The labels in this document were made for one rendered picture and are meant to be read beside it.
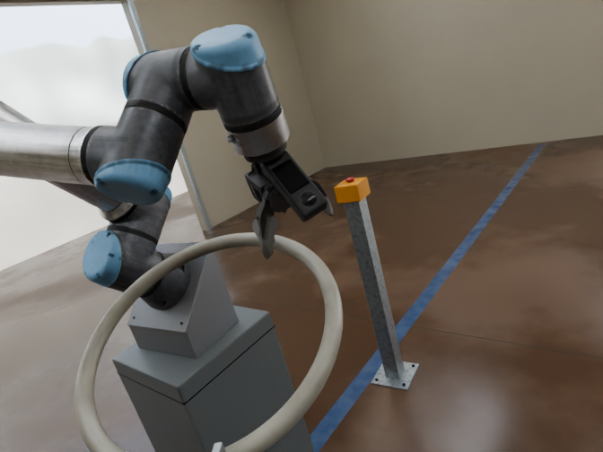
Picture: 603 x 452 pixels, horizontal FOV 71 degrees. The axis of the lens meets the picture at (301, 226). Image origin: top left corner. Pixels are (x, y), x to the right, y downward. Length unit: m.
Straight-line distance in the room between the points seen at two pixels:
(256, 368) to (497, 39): 5.92
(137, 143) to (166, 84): 0.10
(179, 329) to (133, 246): 0.29
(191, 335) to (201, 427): 0.26
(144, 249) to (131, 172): 0.73
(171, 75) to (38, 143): 0.21
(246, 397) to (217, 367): 0.17
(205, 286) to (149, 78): 0.84
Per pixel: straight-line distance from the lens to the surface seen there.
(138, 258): 1.29
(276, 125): 0.63
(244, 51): 0.58
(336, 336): 0.68
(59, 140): 0.68
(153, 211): 1.32
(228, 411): 1.45
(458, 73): 6.92
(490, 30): 6.76
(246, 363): 1.45
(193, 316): 1.35
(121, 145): 0.61
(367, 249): 1.99
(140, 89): 0.65
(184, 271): 1.38
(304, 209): 0.62
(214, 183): 6.39
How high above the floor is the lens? 1.52
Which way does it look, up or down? 17 degrees down
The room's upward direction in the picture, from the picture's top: 16 degrees counter-clockwise
